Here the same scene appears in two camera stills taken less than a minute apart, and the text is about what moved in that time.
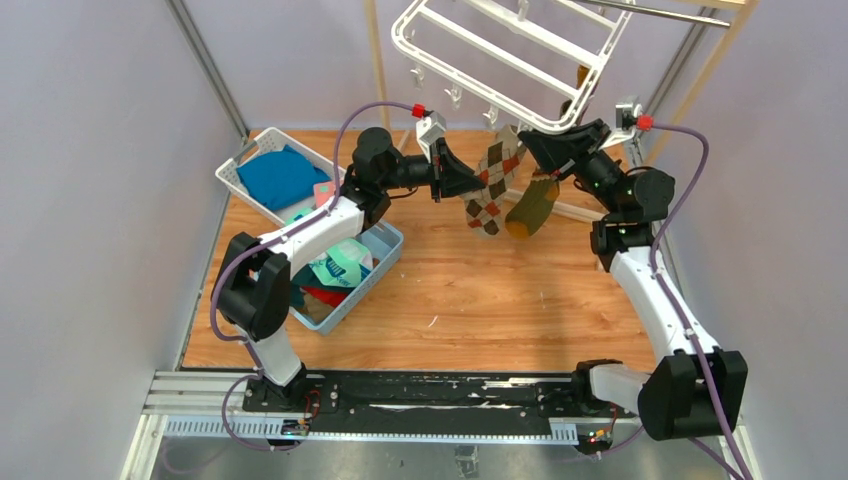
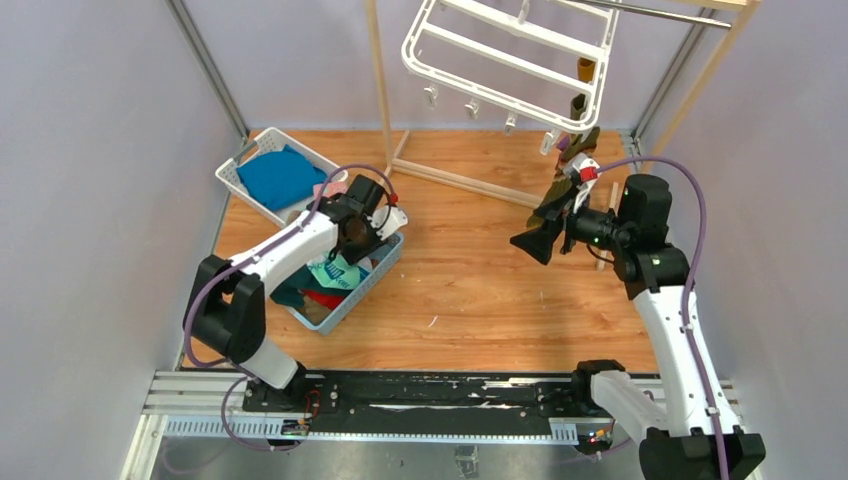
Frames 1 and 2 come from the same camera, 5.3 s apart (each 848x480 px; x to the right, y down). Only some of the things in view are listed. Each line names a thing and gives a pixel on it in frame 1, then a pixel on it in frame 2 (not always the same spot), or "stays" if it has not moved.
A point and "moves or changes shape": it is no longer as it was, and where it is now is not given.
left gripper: x=456 y=178 to x=353 y=255
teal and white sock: x=345 y=264 stays
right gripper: x=557 y=147 to x=540 y=242
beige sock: x=315 y=306 stays
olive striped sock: x=533 y=206 moves or changes shape
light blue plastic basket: x=387 y=242 stays
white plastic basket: x=268 y=141 stays
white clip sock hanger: x=533 y=61 moves or changes shape
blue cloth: x=283 y=178 stays
